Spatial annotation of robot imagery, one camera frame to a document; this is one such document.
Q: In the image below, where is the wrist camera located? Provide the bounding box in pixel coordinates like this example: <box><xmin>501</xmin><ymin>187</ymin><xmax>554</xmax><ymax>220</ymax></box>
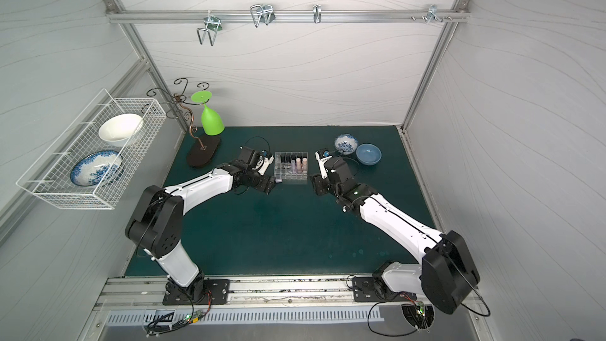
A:
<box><xmin>257</xmin><ymin>156</ymin><xmax>274</xmax><ymax>175</ymax></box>
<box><xmin>315</xmin><ymin>148</ymin><xmax>332</xmax><ymax>179</ymax></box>

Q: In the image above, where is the white vented strip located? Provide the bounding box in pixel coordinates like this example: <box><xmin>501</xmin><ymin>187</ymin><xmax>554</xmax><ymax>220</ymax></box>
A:
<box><xmin>105</xmin><ymin>306</ymin><xmax>384</xmax><ymax>327</ymax></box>

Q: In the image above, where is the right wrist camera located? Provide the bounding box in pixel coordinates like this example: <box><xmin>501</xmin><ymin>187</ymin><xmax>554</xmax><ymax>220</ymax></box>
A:
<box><xmin>315</xmin><ymin>148</ymin><xmax>332</xmax><ymax>179</ymax></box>

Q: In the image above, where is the white wire basket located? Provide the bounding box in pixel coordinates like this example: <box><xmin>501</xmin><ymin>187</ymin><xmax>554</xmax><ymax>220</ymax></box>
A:
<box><xmin>17</xmin><ymin>90</ymin><xmax>167</xmax><ymax>210</ymax></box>

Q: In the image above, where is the small metal bracket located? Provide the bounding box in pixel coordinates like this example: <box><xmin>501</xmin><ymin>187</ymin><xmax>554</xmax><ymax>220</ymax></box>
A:
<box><xmin>312</xmin><ymin>4</ymin><xmax>322</xmax><ymax>24</ymax></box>

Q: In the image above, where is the round electronics board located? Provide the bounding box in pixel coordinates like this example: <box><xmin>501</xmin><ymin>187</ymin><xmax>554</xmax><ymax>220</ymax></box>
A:
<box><xmin>401</xmin><ymin>302</ymin><xmax>435</xmax><ymax>330</ymax></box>

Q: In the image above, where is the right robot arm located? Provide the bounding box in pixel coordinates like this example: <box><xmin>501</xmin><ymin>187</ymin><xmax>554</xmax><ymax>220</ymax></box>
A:
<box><xmin>311</xmin><ymin>150</ymin><xmax>481</xmax><ymax>314</ymax></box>

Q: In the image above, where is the white bowl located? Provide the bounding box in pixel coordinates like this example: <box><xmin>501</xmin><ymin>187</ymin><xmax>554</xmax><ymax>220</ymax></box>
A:
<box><xmin>98</xmin><ymin>114</ymin><xmax>144</xmax><ymax>148</ymax></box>

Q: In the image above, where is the left cable bundle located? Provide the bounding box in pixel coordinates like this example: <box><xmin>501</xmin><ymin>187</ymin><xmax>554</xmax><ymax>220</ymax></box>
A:
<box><xmin>144</xmin><ymin>288</ymin><xmax>214</xmax><ymax>337</ymax></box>

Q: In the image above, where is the green plastic goblet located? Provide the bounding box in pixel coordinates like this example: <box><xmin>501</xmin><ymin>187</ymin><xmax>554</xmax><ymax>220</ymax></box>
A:
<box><xmin>191</xmin><ymin>91</ymin><xmax>225</xmax><ymax>136</ymax></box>

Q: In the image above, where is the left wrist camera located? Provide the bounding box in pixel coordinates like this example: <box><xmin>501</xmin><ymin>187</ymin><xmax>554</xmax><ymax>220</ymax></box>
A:
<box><xmin>257</xmin><ymin>156</ymin><xmax>274</xmax><ymax>175</ymax></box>

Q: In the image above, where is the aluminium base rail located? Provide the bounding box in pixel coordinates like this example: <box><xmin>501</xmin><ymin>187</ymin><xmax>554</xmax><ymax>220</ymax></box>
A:
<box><xmin>93</xmin><ymin>272</ymin><xmax>484</xmax><ymax>313</ymax></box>

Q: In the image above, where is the metal hook with green clip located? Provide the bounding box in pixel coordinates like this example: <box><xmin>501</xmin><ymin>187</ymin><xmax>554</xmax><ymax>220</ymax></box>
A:
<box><xmin>197</xmin><ymin>13</ymin><xmax>223</xmax><ymax>47</ymax></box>

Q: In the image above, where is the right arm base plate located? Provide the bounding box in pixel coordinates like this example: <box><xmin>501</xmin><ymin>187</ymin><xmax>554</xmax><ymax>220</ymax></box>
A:
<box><xmin>346</xmin><ymin>275</ymin><xmax>418</xmax><ymax>303</ymax></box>

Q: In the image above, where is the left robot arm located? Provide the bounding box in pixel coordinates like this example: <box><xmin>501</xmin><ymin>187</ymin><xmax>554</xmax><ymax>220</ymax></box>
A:
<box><xmin>125</xmin><ymin>147</ymin><xmax>276</xmax><ymax>290</ymax></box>

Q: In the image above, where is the right black cable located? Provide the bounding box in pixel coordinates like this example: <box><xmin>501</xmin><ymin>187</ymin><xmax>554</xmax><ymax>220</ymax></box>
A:
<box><xmin>344</xmin><ymin>271</ymin><xmax>492</xmax><ymax>337</ymax></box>

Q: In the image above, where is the metal hook at right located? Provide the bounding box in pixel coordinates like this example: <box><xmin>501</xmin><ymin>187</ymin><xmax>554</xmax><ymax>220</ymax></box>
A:
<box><xmin>410</xmin><ymin>5</ymin><xmax>452</xmax><ymax>24</ymax></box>

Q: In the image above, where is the dark metal cup stand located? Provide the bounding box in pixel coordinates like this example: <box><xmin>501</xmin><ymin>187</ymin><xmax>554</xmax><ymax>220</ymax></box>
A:
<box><xmin>146</xmin><ymin>77</ymin><xmax>221</xmax><ymax>168</ymax></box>

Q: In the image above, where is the metal double hook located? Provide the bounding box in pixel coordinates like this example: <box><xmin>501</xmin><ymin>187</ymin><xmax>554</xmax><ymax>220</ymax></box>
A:
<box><xmin>249</xmin><ymin>4</ymin><xmax>276</xmax><ymax>28</ymax></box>

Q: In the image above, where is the light blue bowl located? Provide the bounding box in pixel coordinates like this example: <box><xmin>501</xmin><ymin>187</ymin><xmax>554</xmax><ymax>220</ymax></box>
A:
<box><xmin>355</xmin><ymin>144</ymin><xmax>383</xmax><ymax>166</ymax></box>

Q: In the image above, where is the aluminium crossbar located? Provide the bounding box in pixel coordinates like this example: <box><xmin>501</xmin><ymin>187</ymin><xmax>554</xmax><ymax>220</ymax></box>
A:
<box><xmin>107</xmin><ymin>8</ymin><xmax>471</xmax><ymax>25</ymax></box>

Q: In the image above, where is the clear acrylic lipstick organizer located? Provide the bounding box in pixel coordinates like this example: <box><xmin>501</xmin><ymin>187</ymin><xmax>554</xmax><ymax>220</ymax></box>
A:
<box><xmin>274</xmin><ymin>152</ymin><xmax>309</xmax><ymax>185</ymax></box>

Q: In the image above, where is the blue patterned plate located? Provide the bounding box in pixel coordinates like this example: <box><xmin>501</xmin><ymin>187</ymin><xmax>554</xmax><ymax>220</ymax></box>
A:
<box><xmin>70</xmin><ymin>150</ymin><xmax>123</xmax><ymax>187</ymax></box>

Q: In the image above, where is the small blue patterned bowl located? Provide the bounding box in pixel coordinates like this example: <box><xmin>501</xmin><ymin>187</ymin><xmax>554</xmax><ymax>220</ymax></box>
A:
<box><xmin>334</xmin><ymin>134</ymin><xmax>359</xmax><ymax>156</ymax></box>

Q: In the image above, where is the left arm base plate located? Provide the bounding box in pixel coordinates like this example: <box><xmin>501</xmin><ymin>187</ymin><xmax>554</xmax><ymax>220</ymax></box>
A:
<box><xmin>162</xmin><ymin>279</ymin><xmax>231</xmax><ymax>306</ymax></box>

